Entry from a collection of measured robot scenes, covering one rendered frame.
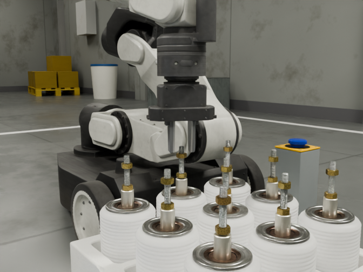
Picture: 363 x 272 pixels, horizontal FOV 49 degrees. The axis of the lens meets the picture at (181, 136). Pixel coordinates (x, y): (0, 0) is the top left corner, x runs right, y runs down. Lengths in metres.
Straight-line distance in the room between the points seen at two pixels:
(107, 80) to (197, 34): 6.05
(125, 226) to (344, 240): 0.34
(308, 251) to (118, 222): 0.29
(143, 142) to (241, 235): 0.63
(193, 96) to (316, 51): 3.58
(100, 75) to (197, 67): 6.04
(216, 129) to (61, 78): 6.89
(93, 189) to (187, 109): 0.40
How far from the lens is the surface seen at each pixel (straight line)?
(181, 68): 0.69
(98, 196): 1.00
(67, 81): 7.84
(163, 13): 0.69
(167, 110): 0.70
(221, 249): 0.51
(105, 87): 6.72
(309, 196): 0.94
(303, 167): 0.90
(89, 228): 1.09
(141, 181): 1.05
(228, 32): 5.04
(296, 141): 0.91
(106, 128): 1.32
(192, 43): 0.69
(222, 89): 4.75
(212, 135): 0.99
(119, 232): 0.67
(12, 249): 1.22
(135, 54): 1.16
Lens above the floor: 0.48
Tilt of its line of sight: 9 degrees down
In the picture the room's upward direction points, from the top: straight up
